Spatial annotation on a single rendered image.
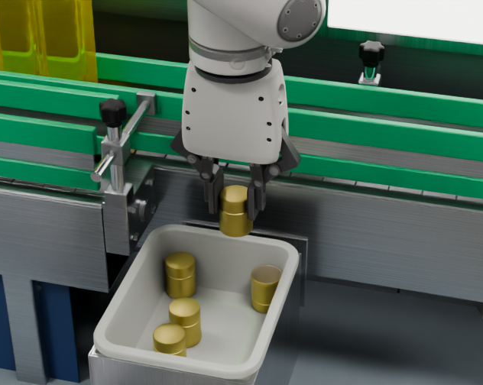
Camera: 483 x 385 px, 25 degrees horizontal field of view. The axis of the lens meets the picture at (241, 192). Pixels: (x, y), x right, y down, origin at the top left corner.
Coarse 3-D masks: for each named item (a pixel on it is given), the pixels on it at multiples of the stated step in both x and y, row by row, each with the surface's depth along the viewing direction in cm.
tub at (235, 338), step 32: (160, 256) 127; (224, 256) 126; (256, 256) 125; (288, 256) 122; (128, 288) 118; (160, 288) 127; (224, 288) 128; (288, 288) 118; (128, 320) 118; (160, 320) 124; (224, 320) 124; (256, 320) 124; (128, 352) 109; (192, 352) 120; (224, 352) 120; (256, 352) 109
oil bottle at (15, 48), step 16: (0, 0) 127; (16, 0) 127; (0, 16) 128; (16, 16) 128; (32, 16) 128; (0, 32) 129; (16, 32) 129; (32, 32) 129; (0, 48) 131; (16, 48) 130; (32, 48) 130; (0, 64) 132; (16, 64) 131; (32, 64) 131
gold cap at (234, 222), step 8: (224, 192) 115; (232, 192) 115; (240, 192) 115; (224, 200) 114; (232, 200) 114; (240, 200) 114; (224, 208) 115; (232, 208) 114; (240, 208) 114; (224, 216) 115; (232, 216) 115; (240, 216) 115; (224, 224) 116; (232, 224) 115; (240, 224) 115; (248, 224) 116; (224, 232) 116; (232, 232) 116; (240, 232) 116; (248, 232) 117
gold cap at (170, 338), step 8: (160, 328) 116; (168, 328) 116; (176, 328) 116; (160, 336) 115; (168, 336) 115; (176, 336) 115; (184, 336) 115; (160, 344) 114; (168, 344) 114; (176, 344) 114; (184, 344) 116; (160, 352) 115; (168, 352) 115; (176, 352) 115; (184, 352) 116
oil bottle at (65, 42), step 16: (32, 0) 126; (48, 0) 125; (64, 0) 125; (80, 0) 126; (48, 16) 127; (64, 16) 126; (80, 16) 127; (48, 32) 128; (64, 32) 127; (80, 32) 128; (48, 48) 129; (64, 48) 128; (80, 48) 129; (48, 64) 130; (64, 64) 130; (80, 64) 130; (96, 64) 135; (80, 80) 131; (96, 80) 135
